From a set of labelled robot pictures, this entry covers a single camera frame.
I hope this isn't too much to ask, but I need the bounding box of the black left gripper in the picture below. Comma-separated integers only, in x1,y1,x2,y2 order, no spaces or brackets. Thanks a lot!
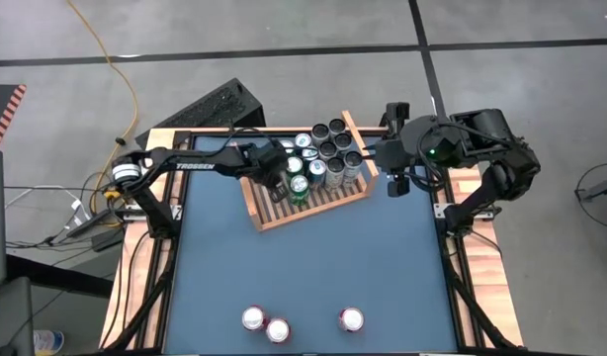
247,141,291,205

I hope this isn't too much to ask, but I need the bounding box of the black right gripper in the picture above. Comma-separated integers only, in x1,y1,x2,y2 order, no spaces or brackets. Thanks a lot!
363,102,417,198

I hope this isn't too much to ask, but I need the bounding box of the wooden slatted shelf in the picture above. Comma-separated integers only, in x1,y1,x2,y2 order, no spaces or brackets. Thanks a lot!
227,109,382,232

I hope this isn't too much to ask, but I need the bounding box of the red Coca-Cola can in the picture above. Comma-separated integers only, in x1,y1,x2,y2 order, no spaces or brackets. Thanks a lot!
264,316,293,345
240,305,269,331
336,306,365,332

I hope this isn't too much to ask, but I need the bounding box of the black power adapter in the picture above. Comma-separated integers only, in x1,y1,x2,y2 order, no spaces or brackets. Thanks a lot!
90,227,126,253

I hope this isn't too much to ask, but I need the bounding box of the grey metal stand base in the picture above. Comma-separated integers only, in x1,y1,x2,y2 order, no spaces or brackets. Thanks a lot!
577,172,607,204

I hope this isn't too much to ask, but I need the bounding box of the black floor beam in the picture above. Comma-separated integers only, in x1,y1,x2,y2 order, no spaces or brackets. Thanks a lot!
6,254,115,299

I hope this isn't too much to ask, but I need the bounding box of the white blue yellow bag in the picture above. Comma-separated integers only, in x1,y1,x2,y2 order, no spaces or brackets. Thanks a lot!
34,329,66,356

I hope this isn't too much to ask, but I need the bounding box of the yellow extension cable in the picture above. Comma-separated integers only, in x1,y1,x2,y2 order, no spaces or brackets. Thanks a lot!
65,0,139,214

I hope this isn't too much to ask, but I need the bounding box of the black aluminium table frame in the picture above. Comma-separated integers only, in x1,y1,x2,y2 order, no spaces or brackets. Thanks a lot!
101,126,527,356

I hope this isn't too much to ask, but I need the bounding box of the black cable loop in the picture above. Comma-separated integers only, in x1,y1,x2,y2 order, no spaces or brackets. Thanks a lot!
573,162,607,247

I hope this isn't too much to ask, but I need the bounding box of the white cable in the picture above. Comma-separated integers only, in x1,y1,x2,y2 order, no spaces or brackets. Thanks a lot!
5,185,92,226

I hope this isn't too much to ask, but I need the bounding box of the black floor cable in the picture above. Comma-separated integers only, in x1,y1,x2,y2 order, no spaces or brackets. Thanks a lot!
4,170,154,251

